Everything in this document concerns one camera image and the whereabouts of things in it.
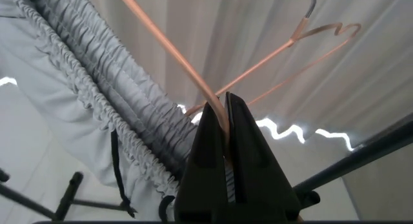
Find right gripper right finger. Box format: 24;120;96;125
225;91;303;222

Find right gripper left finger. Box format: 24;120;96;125
174;101;233;222

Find pink clothes hanger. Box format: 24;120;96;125
114;0;232;144
185;0;362;117

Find pale grey shorts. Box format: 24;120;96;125
0;0;199;222

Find black clothes rack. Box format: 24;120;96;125
0;120;413;222

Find white curtain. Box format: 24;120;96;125
83;0;413;150

